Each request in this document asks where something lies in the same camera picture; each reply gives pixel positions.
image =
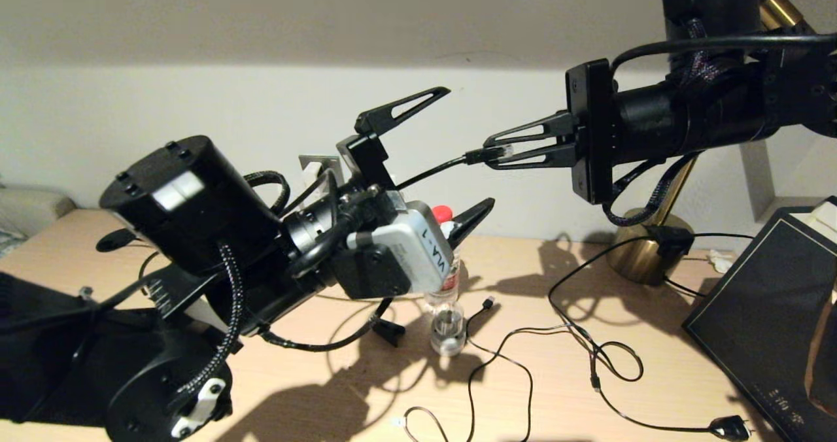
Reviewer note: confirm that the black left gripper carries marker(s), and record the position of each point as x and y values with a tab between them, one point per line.
366	157

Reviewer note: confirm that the clear water bottle red cap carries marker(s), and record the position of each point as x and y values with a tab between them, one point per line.
443	213

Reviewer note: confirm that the brass desk lamp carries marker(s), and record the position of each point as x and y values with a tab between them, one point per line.
644	259

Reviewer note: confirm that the small white clear-dome humidifier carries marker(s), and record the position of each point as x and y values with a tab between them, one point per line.
448	339

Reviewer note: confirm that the grey wall power socket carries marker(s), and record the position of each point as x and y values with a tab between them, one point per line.
310	164

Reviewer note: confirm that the small white crumpled item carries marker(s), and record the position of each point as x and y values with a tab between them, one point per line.
719	262

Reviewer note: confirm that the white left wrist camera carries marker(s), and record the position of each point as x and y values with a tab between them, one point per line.
418	252

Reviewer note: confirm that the grey cushion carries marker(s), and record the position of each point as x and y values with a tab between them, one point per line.
33	208

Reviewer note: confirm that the dark blue gift bag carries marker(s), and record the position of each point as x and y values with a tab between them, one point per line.
758	337

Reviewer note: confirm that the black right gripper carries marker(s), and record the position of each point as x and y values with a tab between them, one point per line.
592	135

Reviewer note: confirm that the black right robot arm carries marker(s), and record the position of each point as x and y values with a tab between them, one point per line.
686	118

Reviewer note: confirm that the black block on lamp base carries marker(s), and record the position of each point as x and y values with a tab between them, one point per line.
670	240

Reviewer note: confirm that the black left camera bracket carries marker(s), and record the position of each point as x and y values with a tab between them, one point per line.
373	272

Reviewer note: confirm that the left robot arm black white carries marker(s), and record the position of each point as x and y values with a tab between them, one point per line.
189	200

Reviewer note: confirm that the patterned fabric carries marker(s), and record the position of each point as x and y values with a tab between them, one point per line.
8	240

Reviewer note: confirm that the white box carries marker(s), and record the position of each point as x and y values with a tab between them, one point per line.
822	223

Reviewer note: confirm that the small black plastic clip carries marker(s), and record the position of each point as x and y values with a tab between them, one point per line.
392	331

